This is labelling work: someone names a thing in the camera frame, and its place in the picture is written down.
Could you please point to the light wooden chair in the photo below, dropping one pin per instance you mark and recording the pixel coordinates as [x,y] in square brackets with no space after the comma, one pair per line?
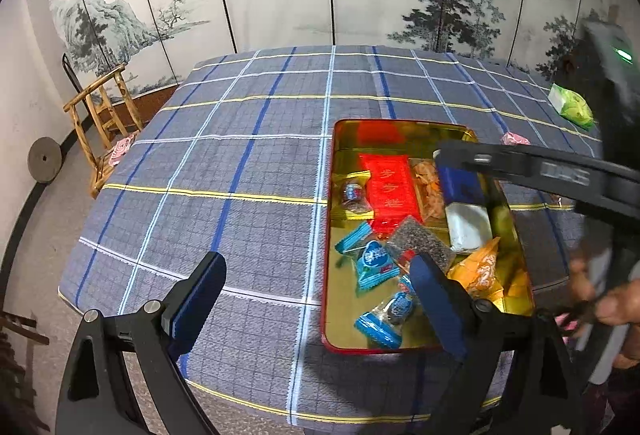
[95,91]

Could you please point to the clear blue-edged dark snack packet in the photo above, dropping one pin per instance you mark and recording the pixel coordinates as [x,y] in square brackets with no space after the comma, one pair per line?
[390,314]

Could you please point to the blue candy packet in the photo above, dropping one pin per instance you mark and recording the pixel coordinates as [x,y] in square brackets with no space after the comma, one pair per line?
[372,261]

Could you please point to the small yellow snack packet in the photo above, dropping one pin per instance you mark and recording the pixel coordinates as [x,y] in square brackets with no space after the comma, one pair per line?
[352,193]

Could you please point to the pink snack packet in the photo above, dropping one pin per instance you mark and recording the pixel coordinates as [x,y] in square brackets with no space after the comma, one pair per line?
[515,138]

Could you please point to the red snack packet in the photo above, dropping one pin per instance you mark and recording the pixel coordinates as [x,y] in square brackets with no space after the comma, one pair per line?
[392,190]

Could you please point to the orange snack packet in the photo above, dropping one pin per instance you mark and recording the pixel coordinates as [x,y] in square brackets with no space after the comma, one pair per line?
[477,272]

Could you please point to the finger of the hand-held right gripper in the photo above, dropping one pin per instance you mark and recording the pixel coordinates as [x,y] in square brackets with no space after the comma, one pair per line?
[515,167]

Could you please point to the clear twisted dough snack packet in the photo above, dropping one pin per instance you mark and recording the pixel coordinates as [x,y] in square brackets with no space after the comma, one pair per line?
[427,196]

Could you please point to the golden metal tin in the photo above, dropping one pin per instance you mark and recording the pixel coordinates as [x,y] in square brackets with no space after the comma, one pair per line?
[342,280]

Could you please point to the person's right hand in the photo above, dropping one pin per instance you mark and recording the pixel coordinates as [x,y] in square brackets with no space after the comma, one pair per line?
[612,307]

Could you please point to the dark sesame block packet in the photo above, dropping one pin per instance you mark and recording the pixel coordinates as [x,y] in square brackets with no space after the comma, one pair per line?
[416,240]

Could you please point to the dark carved wooden furniture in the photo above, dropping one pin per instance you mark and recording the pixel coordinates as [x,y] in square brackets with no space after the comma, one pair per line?
[20,365]

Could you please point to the green snack bag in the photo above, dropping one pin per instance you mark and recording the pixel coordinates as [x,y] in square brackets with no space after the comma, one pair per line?
[572,107]

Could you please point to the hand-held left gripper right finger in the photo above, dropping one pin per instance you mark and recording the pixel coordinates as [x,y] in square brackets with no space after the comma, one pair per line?
[436,306]

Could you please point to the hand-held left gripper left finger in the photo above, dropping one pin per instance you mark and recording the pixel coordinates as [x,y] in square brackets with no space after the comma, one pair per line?
[197,306]

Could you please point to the blue plaid tablecloth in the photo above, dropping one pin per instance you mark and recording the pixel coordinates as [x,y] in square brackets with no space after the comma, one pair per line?
[225,175]

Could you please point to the pink seat cushion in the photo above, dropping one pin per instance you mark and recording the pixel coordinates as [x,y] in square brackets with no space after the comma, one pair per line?
[121,147]

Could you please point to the blue and white snack packet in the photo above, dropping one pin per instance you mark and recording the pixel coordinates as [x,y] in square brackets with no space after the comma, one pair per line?
[467,226]

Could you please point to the round stone millstone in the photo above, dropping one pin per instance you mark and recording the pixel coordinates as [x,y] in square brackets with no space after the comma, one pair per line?
[42,160]

